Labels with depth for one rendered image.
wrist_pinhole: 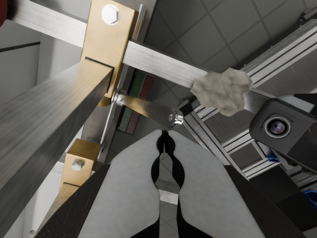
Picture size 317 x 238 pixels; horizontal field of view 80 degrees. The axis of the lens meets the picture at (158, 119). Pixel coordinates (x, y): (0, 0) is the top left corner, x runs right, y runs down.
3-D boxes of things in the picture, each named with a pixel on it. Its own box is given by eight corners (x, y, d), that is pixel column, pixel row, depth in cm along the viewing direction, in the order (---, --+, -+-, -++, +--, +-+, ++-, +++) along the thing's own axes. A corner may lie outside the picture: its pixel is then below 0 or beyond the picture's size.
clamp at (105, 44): (139, 11, 26) (136, 10, 22) (114, 97, 32) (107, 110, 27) (99, -6, 25) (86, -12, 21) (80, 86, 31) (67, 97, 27)
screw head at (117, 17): (122, 9, 22) (120, 8, 21) (117, 28, 22) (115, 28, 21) (104, 1, 21) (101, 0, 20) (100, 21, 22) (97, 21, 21)
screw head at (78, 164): (85, 160, 34) (83, 165, 33) (83, 169, 35) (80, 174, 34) (73, 157, 34) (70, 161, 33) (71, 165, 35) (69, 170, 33)
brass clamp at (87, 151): (104, 145, 39) (97, 162, 34) (90, 190, 44) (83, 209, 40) (73, 136, 38) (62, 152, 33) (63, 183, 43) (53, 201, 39)
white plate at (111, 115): (147, 8, 36) (144, 5, 27) (112, 121, 48) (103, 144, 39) (145, 7, 36) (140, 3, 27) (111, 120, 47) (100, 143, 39)
